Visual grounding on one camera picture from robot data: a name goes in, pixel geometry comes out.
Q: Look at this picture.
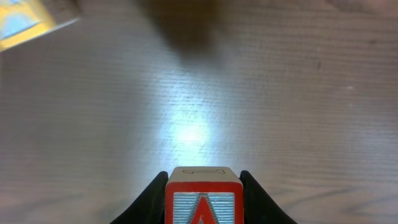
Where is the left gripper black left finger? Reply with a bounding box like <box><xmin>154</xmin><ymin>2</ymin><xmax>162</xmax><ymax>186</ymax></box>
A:
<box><xmin>110</xmin><ymin>171</ymin><xmax>168</xmax><ymax>224</ymax></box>

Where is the red letter A block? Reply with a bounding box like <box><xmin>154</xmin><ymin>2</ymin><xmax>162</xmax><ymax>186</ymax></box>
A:
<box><xmin>165</xmin><ymin>166</ymin><xmax>244</xmax><ymax>224</ymax></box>

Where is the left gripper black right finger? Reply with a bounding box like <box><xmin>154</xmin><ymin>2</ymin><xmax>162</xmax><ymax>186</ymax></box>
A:
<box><xmin>239</xmin><ymin>170</ymin><xmax>297</xmax><ymax>224</ymax></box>

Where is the yellow block lower left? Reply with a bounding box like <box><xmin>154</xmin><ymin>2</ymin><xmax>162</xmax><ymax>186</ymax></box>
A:
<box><xmin>1</xmin><ymin>0</ymin><xmax>80</xmax><ymax>52</ymax></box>

